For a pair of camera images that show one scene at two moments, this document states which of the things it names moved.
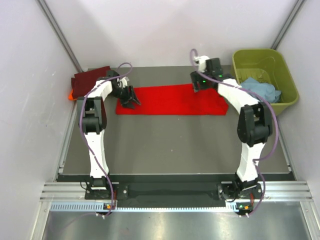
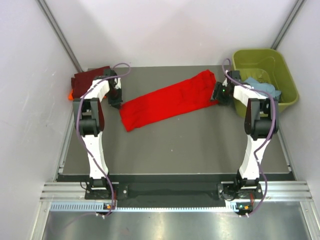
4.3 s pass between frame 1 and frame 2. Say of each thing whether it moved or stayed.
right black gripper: moved
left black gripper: moved
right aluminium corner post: stayed
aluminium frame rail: stayed
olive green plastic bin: stayed
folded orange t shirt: stayed
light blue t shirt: stayed
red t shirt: moved
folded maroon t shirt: stayed
